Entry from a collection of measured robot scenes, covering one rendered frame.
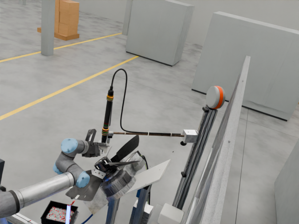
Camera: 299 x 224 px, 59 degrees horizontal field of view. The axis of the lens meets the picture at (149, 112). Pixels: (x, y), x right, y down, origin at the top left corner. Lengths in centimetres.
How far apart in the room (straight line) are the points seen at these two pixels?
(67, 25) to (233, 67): 570
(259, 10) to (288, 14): 121
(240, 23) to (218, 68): 118
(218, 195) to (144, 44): 852
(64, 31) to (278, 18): 907
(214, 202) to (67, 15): 929
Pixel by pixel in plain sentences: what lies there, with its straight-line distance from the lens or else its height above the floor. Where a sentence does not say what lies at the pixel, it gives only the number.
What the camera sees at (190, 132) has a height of 159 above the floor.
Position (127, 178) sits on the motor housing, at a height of 116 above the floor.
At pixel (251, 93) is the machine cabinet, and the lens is 715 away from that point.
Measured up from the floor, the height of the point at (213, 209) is 204.
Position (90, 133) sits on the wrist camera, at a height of 165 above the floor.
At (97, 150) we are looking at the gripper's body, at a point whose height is 158.
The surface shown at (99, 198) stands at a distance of 207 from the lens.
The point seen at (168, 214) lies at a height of 97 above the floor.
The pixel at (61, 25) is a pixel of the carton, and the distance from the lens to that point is 993.
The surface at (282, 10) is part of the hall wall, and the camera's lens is 1350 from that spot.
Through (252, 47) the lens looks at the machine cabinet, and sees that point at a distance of 689.
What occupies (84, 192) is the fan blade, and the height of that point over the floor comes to 118.
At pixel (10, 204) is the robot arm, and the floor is 165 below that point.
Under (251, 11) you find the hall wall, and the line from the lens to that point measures 1347.
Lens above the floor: 252
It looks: 27 degrees down
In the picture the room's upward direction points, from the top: 13 degrees clockwise
